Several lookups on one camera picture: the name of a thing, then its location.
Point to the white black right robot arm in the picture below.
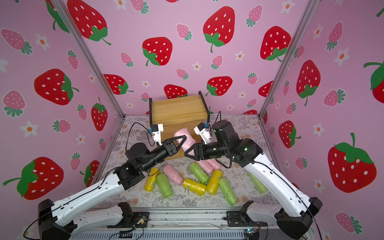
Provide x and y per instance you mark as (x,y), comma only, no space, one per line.
(295,212)

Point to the three-tier wooden shelf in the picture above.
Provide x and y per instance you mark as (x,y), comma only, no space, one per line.
(176,114)

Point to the aluminium frame rail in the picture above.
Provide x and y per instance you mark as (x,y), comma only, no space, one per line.
(187,224)

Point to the right aluminium corner post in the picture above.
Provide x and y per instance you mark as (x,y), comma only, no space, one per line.
(302,26)

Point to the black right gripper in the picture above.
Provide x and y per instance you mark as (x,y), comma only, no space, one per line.
(199,150)

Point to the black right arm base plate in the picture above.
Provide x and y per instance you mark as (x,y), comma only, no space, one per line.
(238,219)

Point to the left aluminium corner post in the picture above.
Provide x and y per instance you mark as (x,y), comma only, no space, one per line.
(78,38)

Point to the yellow trash bag roll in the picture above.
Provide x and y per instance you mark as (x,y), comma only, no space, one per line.
(197,188)
(152,178)
(213,184)

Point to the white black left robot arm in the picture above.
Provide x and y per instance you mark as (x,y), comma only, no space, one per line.
(65,218)

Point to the pink trash bag roll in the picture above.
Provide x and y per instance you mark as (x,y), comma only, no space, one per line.
(207,168)
(189,142)
(214,164)
(173,175)

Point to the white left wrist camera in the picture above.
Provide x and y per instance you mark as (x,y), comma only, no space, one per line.
(155,131)

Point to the aluminium corner post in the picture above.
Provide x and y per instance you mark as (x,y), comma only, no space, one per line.
(302,26)
(78,38)

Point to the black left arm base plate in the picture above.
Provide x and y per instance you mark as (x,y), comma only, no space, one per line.
(131,220)

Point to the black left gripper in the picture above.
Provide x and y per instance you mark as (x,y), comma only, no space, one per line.
(168,148)

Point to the green trash bag roll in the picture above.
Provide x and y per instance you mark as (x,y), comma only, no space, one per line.
(228,191)
(199,173)
(258,184)
(164,186)

